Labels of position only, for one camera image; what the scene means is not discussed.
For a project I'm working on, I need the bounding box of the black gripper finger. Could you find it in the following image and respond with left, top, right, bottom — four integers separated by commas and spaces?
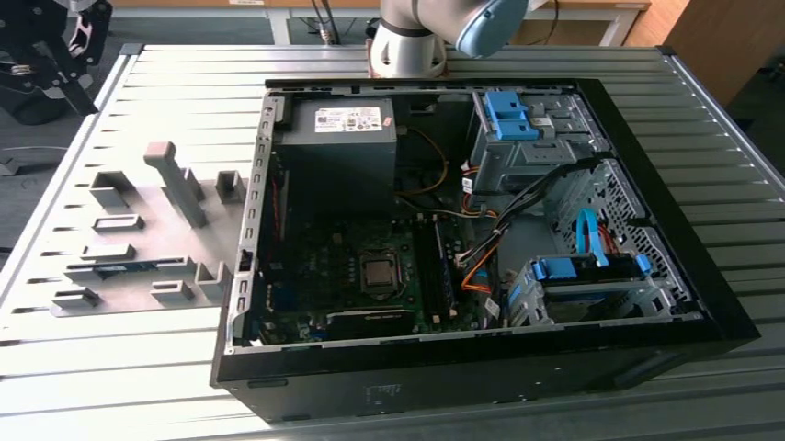
67, 0, 115, 65
0, 43, 99, 116

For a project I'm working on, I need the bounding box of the grey parts rack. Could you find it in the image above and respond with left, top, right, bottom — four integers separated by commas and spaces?
48, 141, 250, 319

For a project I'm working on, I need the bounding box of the grey power supply unit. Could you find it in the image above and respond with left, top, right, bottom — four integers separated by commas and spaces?
274, 97, 401, 206

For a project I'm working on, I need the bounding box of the green motherboard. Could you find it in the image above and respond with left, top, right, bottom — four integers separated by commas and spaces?
257, 215, 492, 344

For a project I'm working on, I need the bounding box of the blue plastic drive latch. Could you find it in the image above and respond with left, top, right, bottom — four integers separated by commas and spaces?
494, 119, 541, 141
482, 91, 528, 122

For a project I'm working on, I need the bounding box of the CPU socket with silver CPU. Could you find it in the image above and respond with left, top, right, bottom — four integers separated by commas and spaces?
357, 250, 406, 300

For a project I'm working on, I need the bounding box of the black graphics card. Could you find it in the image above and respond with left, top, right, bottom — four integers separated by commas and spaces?
325, 308, 417, 341

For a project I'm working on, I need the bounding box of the grey metal drive cage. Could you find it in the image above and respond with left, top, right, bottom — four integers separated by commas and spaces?
469, 89, 614, 194

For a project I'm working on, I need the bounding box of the black open PC case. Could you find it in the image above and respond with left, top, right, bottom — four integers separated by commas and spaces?
207, 76, 763, 424

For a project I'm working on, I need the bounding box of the hard disk in blue carrier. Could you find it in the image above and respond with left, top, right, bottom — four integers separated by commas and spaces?
528, 253, 653, 282

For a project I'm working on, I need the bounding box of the silver disk bay cage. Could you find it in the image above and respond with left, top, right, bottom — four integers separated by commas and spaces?
502, 264, 676, 327

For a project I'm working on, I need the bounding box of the wooden cabinet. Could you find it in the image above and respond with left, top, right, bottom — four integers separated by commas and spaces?
625, 0, 785, 109

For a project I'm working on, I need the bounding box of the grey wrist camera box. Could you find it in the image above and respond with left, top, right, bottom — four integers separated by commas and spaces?
60, 0, 114, 13

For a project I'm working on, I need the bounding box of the black wire mesh basket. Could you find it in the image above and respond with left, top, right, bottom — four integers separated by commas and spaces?
0, 89, 70, 126

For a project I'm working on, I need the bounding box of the yellow wire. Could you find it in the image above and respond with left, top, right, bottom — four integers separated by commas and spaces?
395, 128, 449, 198

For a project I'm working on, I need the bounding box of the black cable bundle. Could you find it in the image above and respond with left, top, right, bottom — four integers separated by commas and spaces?
457, 158, 600, 277

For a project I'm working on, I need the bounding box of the orange wire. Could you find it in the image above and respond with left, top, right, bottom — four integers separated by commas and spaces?
461, 250, 500, 293

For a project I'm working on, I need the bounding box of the blue flat wire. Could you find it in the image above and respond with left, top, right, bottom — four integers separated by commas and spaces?
576, 207, 610, 268

